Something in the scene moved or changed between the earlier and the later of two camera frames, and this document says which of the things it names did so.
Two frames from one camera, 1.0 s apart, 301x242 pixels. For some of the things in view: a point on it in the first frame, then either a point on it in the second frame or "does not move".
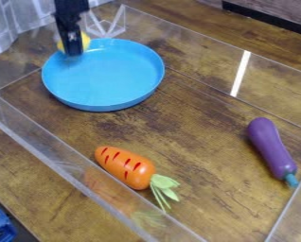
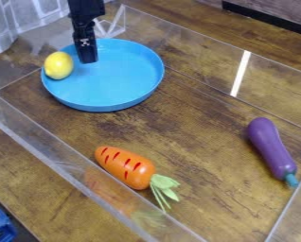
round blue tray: [113, 76] does not move
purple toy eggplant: [264, 133] does not move
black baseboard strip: [267, 18] does not move
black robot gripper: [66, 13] to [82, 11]
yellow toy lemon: [86, 43] to [58, 65]
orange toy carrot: [135, 171] does not move
